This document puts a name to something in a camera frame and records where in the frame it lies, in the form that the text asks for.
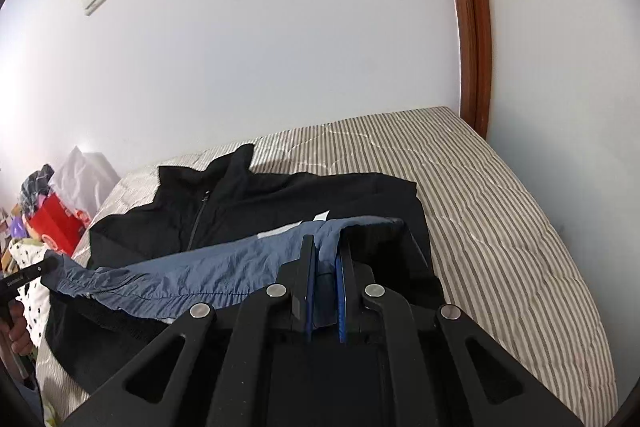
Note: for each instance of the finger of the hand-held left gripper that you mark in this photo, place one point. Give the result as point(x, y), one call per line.
point(45, 264)

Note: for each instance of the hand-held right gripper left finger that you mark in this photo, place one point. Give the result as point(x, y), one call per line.
point(280, 317)

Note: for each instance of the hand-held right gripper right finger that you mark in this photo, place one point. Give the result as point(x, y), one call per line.
point(365, 312)

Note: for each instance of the black white blue jacket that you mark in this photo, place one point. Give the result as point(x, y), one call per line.
point(240, 227)

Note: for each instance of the person's left hand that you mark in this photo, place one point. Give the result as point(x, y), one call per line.
point(21, 329)

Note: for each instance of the white dotted pillow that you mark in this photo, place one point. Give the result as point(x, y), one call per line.
point(32, 307)

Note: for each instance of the red paper bag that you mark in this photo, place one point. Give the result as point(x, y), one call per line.
point(55, 227)

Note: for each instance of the purple cloth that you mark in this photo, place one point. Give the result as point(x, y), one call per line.
point(19, 228)

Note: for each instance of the grey plaid cloth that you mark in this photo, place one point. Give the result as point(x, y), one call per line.
point(36, 184)

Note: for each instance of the white plastic bag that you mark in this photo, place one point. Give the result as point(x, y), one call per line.
point(85, 179)

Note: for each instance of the striped mattress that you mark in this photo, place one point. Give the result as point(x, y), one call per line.
point(500, 217)

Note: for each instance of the brown wooden door frame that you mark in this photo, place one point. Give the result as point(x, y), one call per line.
point(472, 22)

